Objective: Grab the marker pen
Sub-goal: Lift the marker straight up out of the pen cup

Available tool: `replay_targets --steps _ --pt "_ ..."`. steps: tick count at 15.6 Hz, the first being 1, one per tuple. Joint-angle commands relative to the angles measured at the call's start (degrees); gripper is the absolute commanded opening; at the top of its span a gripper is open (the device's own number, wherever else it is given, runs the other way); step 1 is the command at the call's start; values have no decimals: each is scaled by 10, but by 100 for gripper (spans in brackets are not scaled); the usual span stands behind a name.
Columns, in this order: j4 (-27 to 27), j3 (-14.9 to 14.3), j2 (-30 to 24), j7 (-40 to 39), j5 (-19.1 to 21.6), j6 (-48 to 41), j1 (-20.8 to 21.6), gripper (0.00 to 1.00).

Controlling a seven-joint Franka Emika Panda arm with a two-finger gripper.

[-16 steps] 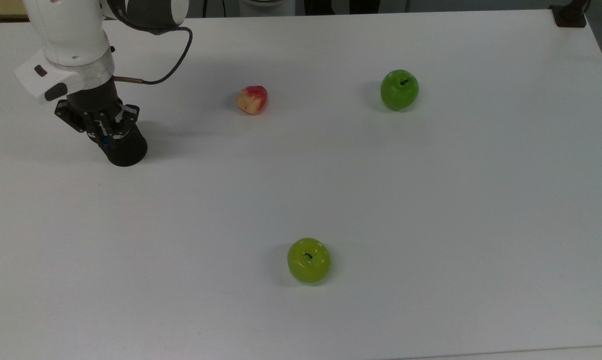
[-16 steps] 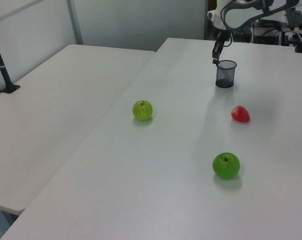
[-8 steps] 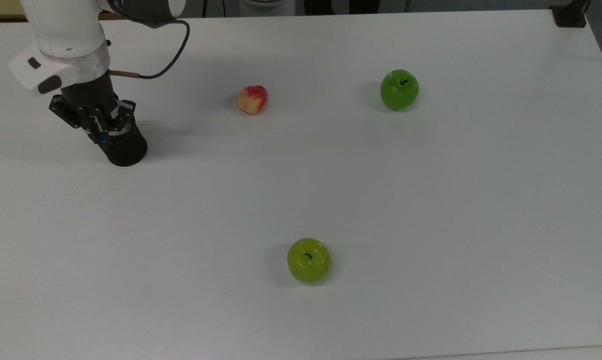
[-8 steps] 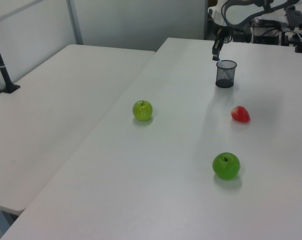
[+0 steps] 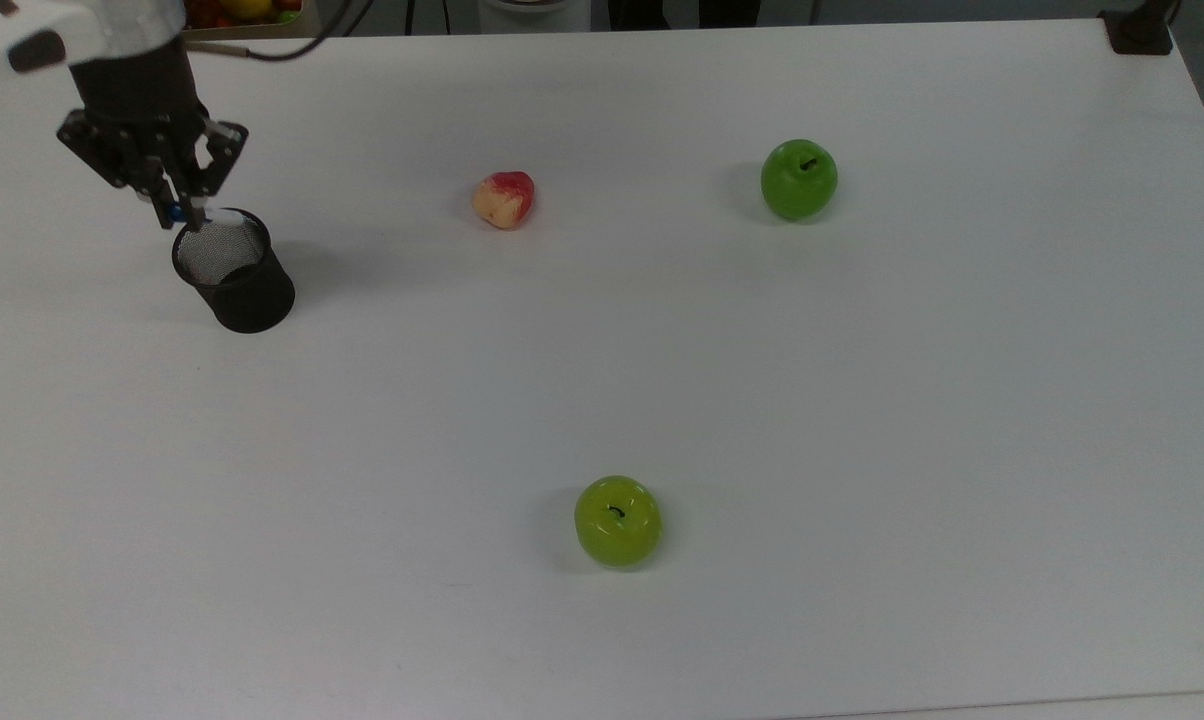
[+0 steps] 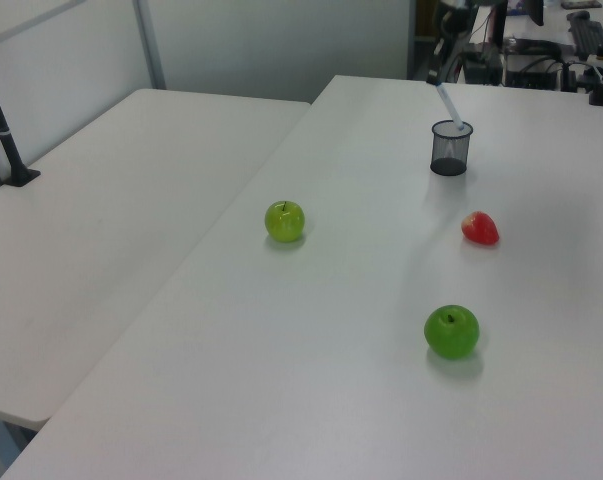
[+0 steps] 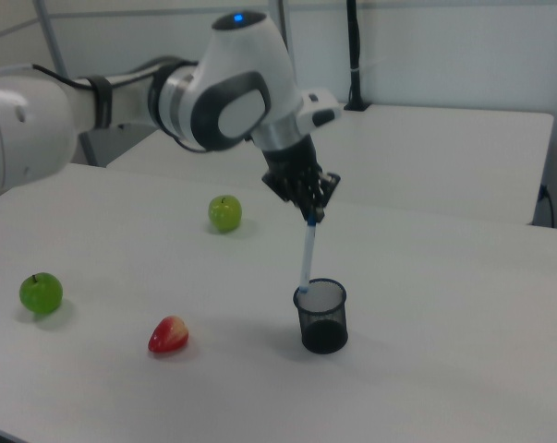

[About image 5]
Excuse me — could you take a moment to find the white marker pen blue cap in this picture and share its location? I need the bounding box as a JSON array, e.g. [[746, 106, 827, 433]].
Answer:
[[167, 203, 249, 227]]

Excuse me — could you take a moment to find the dark green apple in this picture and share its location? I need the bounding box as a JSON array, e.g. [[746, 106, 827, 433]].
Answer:
[[759, 138, 840, 223]]

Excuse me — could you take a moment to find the yellow-green apple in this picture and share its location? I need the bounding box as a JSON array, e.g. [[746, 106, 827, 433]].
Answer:
[[574, 475, 664, 570]]

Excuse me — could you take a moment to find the black mesh pen cup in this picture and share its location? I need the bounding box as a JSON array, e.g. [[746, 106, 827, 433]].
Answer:
[[171, 208, 297, 335]]

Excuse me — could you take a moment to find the box of toy fruit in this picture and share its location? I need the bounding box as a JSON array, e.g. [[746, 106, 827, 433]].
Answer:
[[182, 0, 320, 41]]

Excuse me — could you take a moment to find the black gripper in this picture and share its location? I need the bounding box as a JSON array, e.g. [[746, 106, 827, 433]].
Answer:
[[56, 40, 251, 232]]

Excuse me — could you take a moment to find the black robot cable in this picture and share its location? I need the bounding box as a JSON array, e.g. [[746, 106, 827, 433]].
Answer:
[[184, 0, 375, 63]]

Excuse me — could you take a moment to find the red yellow peach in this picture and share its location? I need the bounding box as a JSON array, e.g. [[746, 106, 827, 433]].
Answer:
[[471, 170, 537, 231]]

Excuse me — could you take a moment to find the black clamp base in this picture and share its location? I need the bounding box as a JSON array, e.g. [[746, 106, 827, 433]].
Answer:
[[1105, 0, 1179, 57]]

